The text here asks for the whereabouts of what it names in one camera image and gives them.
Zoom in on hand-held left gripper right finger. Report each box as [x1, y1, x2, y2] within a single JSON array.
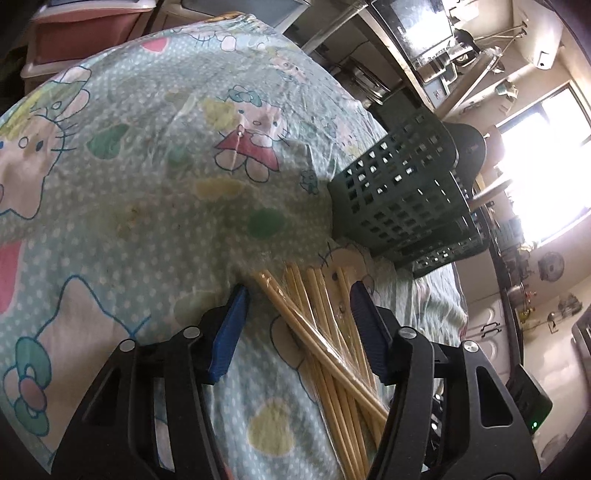
[[348, 281, 542, 480]]

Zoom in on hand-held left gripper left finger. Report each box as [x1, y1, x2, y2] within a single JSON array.
[[50, 284, 252, 480]]

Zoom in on bundle of wooden chopsticks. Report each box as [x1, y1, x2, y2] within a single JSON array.
[[253, 261, 389, 480]]

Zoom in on dark green lattice basket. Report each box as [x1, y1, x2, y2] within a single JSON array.
[[327, 107, 490, 279]]

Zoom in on white kitchen cabinets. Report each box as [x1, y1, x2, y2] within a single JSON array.
[[462, 295, 525, 354]]

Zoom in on cartoon printed tablecloth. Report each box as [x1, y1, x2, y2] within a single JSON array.
[[0, 14, 469, 480]]

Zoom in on dark round object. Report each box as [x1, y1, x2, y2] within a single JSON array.
[[449, 122, 486, 185]]

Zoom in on window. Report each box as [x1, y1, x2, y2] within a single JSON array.
[[499, 83, 591, 245]]

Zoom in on metal shelf rack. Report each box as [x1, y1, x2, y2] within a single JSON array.
[[295, 0, 439, 112]]

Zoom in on black microwave oven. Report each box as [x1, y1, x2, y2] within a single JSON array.
[[369, 0, 455, 70]]

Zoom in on pink plastic drawer unit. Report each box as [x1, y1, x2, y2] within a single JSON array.
[[21, 0, 158, 88]]

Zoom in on white water heater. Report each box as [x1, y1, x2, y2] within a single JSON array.
[[516, 14, 565, 70]]

